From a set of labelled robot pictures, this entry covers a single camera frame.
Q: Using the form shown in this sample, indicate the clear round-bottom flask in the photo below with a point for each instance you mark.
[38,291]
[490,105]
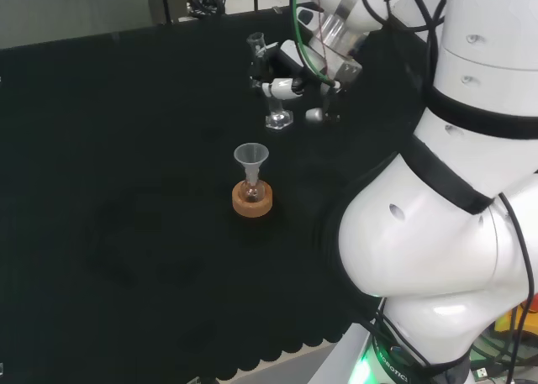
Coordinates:
[252,194]

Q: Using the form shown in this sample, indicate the yellow stop button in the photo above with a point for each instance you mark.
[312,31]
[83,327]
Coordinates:
[504,323]

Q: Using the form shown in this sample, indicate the clear glass graduated cylinder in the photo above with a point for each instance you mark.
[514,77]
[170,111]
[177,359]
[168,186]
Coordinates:
[257,50]

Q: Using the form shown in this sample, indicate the black bench cloth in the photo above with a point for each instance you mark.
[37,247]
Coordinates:
[126,169]

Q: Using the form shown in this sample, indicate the clear plastic funnel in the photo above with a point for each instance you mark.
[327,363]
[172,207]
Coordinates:
[246,155]

